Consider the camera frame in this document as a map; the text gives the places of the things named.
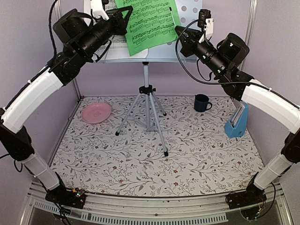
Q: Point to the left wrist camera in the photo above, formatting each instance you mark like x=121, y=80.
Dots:
x=97, y=9

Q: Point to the blue metronome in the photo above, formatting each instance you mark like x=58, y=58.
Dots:
x=236, y=125

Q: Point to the left aluminium frame post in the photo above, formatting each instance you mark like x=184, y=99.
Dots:
x=58, y=15

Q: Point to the front aluminium rail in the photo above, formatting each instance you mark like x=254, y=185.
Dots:
x=105, y=209

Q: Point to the light blue music stand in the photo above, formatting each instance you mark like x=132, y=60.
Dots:
x=160, y=53

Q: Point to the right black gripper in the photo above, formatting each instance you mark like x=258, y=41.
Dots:
x=189, y=43

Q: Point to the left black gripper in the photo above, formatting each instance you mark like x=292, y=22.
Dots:
x=121, y=23

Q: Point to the white sheet music page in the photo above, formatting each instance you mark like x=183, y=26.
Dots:
x=118, y=49

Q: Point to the right aluminium frame post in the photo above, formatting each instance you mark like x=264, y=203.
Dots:
x=251, y=21

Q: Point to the dark blue mug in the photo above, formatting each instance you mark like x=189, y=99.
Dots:
x=201, y=103

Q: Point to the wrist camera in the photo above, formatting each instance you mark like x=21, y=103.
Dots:
x=206, y=24
x=97, y=9

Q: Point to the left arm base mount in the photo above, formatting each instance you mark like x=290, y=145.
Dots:
x=63, y=196

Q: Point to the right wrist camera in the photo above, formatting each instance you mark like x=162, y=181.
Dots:
x=206, y=24

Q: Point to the aluminium frame post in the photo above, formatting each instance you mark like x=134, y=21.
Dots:
x=58, y=15
x=251, y=21

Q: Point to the green paper sheet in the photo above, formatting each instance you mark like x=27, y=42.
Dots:
x=151, y=23

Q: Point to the pink plate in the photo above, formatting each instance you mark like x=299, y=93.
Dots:
x=96, y=113

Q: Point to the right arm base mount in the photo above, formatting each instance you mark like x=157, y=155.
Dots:
x=245, y=198

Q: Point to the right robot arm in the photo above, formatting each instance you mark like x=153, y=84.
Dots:
x=223, y=61

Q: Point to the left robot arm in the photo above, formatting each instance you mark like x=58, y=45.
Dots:
x=81, y=36

